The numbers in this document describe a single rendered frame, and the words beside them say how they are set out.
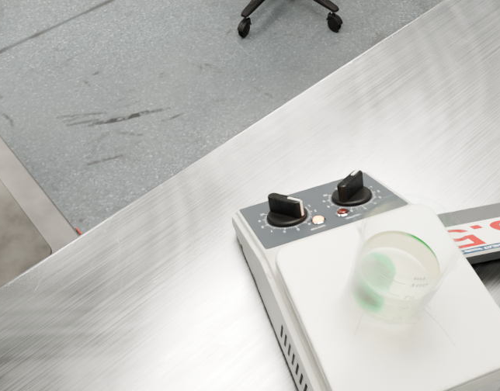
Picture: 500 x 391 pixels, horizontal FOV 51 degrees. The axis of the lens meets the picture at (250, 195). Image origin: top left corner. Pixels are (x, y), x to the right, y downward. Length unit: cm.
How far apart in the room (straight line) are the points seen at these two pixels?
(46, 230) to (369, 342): 74
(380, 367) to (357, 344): 2
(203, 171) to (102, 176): 101
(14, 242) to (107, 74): 91
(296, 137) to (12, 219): 63
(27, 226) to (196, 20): 115
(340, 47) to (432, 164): 133
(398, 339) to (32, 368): 27
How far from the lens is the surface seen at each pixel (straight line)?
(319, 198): 44
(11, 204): 104
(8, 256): 98
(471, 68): 65
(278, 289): 37
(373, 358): 33
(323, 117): 55
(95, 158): 155
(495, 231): 48
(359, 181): 43
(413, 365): 34
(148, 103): 166
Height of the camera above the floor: 115
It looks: 55 degrees down
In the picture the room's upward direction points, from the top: 1 degrees counter-clockwise
